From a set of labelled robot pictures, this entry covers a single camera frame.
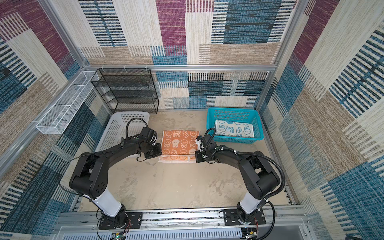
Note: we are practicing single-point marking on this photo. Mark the aluminium mounting rail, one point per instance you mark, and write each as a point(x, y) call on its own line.
point(185, 218)

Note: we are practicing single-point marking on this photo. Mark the teal plastic basket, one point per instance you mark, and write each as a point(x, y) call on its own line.
point(236, 115)

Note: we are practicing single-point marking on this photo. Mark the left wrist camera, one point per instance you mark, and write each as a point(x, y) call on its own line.
point(149, 135)

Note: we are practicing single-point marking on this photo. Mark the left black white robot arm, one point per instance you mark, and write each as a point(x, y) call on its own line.
point(90, 176)

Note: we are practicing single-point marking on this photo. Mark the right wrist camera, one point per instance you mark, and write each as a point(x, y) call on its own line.
point(203, 141)

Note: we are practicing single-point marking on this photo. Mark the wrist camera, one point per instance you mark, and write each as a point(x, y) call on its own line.
point(203, 141)
point(149, 135)

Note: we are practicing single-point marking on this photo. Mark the teal bicycle print towel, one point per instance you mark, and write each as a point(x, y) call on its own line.
point(234, 129)

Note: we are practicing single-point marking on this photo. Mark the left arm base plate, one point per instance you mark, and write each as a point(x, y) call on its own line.
point(128, 220)

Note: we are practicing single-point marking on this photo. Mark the white wire mesh tray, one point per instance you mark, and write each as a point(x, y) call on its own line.
point(59, 116)

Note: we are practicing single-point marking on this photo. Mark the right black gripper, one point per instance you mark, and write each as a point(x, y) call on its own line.
point(199, 159)

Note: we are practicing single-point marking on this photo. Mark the white plastic laundry basket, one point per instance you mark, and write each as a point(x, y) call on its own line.
point(116, 128)

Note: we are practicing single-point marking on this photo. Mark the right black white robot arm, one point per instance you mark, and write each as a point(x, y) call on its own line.
point(263, 179)

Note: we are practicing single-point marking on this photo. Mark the black wire shelf rack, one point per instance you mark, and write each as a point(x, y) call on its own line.
point(125, 90)

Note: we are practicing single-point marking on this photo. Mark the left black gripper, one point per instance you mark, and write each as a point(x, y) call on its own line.
point(158, 151)

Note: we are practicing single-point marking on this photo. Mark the orange bear print towel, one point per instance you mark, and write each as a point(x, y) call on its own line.
point(179, 146)

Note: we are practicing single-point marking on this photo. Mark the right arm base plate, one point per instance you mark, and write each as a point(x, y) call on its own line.
point(235, 217)

